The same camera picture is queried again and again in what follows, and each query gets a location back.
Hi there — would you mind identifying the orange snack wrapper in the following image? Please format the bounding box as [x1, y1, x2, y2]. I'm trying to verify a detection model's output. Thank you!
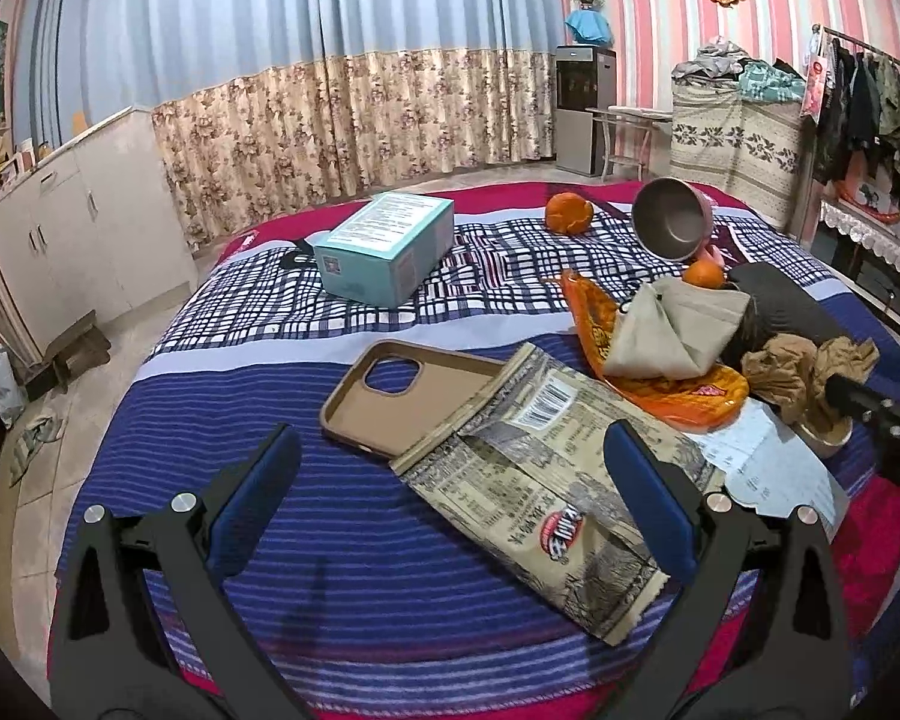
[560, 268, 751, 432]

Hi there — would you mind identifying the white cabinet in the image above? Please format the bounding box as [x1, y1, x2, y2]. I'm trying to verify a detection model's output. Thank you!
[0, 106, 200, 361]

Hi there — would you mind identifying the brown phone case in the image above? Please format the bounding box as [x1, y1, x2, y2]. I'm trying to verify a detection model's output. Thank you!
[321, 340, 522, 462]

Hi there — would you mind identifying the clothes rack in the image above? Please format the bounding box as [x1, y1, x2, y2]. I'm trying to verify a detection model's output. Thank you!
[806, 24, 900, 80]

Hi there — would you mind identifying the brown paper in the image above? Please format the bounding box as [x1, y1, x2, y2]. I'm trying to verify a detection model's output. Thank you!
[741, 334, 880, 428]

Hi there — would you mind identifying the dark low stool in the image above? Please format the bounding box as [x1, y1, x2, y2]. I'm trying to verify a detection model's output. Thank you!
[26, 322, 113, 391]

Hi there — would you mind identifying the white lace cloth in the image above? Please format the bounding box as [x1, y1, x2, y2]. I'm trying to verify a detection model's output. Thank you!
[819, 199, 900, 282]

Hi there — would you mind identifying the chest under patterned cloth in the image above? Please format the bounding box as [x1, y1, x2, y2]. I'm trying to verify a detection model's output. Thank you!
[671, 79, 807, 222]

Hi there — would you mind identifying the row of hanging clothes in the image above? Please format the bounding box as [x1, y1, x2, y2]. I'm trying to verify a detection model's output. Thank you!
[814, 37, 900, 185]

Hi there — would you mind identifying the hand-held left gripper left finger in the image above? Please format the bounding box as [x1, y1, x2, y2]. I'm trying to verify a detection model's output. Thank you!
[49, 424, 305, 720]

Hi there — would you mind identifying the pink hanging bag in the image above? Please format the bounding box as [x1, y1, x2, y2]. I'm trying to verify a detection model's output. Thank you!
[802, 52, 830, 117]

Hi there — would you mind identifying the tangerine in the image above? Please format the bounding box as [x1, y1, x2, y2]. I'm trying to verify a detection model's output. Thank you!
[545, 193, 593, 235]
[681, 259, 725, 292]

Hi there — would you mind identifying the blue floral curtain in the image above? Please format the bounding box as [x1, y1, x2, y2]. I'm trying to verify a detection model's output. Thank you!
[15, 0, 571, 248]

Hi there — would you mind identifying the teal cardboard box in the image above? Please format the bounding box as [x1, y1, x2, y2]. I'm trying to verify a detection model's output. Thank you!
[313, 191, 455, 308]

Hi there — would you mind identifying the beige cloth pouch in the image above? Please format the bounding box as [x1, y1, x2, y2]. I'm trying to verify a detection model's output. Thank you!
[602, 277, 752, 380]

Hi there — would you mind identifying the beige printed snack packet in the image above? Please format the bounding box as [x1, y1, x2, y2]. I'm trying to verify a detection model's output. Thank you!
[390, 343, 725, 646]

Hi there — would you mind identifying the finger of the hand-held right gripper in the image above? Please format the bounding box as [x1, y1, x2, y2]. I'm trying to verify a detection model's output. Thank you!
[825, 373, 900, 425]

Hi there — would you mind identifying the blue cloth cover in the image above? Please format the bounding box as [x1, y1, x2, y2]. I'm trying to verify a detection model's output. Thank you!
[565, 9, 614, 46]

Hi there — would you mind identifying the water dispenser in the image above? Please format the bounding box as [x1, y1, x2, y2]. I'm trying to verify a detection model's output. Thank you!
[555, 45, 617, 175]

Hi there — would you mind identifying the crumpled floor cloth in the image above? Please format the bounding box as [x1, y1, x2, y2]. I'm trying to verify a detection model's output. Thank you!
[7, 412, 65, 481]

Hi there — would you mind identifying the small round can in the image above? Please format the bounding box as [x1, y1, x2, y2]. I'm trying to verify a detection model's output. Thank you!
[799, 412, 852, 458]

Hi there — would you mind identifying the white paper slip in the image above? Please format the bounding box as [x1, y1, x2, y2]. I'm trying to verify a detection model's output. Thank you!
[694, 397, 833, 533]

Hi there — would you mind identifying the black knit hat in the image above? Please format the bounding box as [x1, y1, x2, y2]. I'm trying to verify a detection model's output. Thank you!
[724, 262, 882, 368]

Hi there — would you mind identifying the pile of clothes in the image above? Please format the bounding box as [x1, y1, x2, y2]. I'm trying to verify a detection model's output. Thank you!
[673, 37, 807, 102]

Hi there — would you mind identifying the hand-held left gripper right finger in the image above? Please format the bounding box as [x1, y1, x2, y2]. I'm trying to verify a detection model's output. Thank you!
[604, 420, 852, 720]

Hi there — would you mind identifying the metal cup with pink handle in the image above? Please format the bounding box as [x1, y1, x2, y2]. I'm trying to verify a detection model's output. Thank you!
[631, 177, 715, 263]

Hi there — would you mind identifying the white plastic bag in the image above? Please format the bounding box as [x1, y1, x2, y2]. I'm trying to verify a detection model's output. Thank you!
[0, 345, 27, 428]

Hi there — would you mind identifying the striped checked blanket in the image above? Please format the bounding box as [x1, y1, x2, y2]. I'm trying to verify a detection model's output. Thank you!
[49, 180, 900, 720]

